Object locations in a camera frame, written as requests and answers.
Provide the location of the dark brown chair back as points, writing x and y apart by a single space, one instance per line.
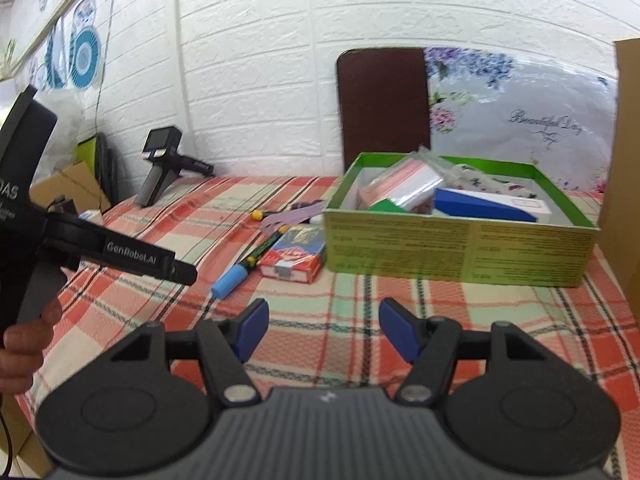
385 110

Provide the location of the black round object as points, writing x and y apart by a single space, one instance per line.
106 170

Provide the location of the person's left hand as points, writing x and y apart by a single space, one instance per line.
20 355

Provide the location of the red and blue card box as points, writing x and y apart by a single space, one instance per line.
295 255

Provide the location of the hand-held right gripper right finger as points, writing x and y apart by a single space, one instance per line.
397 330

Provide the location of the black marker with blue cap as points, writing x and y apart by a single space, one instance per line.
230 281

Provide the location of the purple plastic item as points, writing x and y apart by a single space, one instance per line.
295 217

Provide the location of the black power adapter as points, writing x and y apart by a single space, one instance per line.
65 206

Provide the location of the brown cardboard sheet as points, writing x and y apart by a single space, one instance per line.
625 160

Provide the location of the floral pillow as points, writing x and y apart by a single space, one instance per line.
525 95

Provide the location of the clear plastic wrap bundle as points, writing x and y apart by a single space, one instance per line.
67 130

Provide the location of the white and blue carton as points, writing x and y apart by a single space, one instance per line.
480 206

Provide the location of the brown cardboard box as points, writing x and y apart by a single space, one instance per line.
75 180

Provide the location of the white power strip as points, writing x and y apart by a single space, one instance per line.
90 216

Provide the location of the small round blue wall sticker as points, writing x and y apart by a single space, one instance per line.
84 12

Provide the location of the large blue fan wall sticker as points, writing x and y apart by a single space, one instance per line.
86 57

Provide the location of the small green box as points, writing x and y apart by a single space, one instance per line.
387 205

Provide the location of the clear zip bag red strip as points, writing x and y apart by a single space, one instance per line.
410 182

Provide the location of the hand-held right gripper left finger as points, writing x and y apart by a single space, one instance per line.
252 330

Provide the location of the lime green box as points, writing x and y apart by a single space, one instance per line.
86 152

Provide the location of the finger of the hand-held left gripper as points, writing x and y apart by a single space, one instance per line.
130 255

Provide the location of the green cardboard box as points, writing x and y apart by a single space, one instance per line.
450 255

